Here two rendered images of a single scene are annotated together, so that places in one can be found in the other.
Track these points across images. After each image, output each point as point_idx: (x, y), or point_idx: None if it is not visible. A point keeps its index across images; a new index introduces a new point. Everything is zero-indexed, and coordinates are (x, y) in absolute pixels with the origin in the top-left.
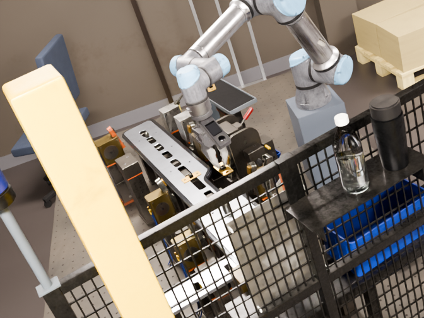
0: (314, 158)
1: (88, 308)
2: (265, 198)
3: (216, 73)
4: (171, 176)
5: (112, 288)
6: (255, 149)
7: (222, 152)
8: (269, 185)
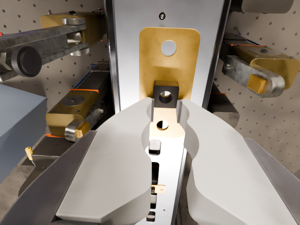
0: (9, 120)
1: (291, 132)
2: (93, 89)
3: None
4: (169, 203)
5: None
6: (46, 159)
7: (136, 139)
8: (68, 47)
